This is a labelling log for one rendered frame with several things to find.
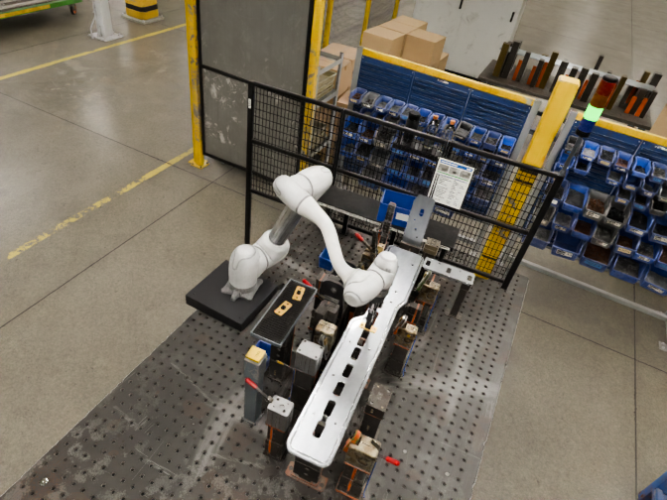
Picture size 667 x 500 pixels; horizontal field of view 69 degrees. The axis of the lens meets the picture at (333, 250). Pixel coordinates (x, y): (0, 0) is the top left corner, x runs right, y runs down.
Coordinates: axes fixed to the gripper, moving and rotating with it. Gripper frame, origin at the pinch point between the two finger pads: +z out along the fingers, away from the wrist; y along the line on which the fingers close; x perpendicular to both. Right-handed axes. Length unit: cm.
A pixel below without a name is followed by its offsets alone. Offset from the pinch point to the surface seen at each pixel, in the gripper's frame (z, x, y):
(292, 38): -47, -145, -203
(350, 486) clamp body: 26, 19, 63
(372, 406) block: 1.6, 15.7, 40.7
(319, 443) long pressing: 4, 2, 63
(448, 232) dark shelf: 1, 19, -93
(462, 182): -29, 16, -101
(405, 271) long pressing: 4.4, 4.9, -48.4
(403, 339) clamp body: 6.7, 17.3, -3.4
